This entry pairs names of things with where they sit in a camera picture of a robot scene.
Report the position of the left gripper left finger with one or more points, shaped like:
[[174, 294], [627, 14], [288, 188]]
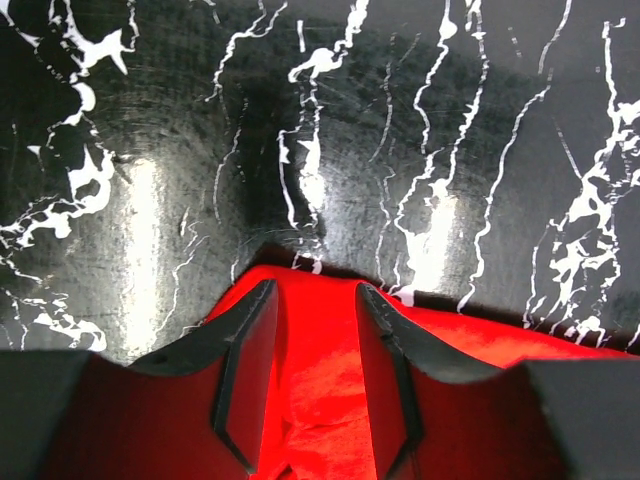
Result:
[[194, 409]]

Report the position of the bright red t shirt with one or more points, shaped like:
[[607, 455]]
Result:
[[316, 421]]

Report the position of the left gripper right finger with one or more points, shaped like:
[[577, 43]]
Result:
[[436, 412]]

